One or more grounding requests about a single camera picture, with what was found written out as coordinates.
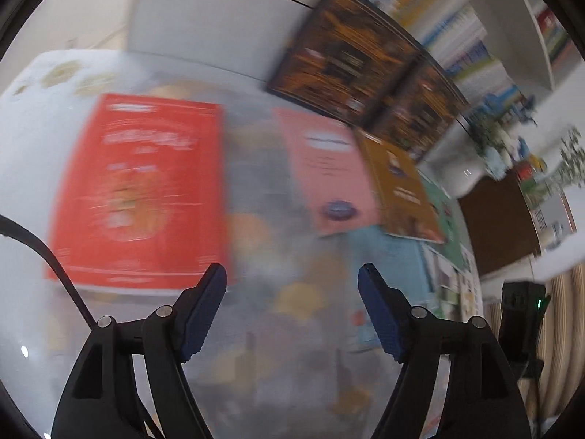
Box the red yellow small object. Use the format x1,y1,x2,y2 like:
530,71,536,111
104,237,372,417
516,158,547,184

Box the white bookshelf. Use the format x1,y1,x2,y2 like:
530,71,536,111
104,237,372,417
128,0,567,101

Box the black cable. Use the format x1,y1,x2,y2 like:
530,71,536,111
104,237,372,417
0,214,97,325

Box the green sprig plant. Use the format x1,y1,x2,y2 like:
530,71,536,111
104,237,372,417
551,125,585,190

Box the brown book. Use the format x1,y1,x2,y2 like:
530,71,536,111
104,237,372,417
356,130,446,244

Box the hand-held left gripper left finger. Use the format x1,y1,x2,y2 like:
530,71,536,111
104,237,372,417
51,263,228,439

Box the dark ornate book white badge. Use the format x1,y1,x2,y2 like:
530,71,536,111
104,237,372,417
266,0,423,126

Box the red book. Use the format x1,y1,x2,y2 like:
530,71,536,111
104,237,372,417
46,94,229,296

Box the blue artificial flowers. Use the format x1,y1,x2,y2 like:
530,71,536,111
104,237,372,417
471,91,535,147

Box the brown wooden cabinet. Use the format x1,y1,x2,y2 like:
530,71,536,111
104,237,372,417
459,174,542,279

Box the pink book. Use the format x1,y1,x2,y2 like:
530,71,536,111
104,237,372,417
274,107,385,239

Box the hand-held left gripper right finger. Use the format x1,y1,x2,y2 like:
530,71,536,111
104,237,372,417
358,264,533,439

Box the light blue book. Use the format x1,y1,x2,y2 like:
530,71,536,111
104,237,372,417
345,226,435,353

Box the beige ribbed panel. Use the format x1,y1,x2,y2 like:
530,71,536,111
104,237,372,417
484,265,585,426

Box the dark ornate hardcover book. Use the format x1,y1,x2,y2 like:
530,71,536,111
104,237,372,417
361,52,471,163

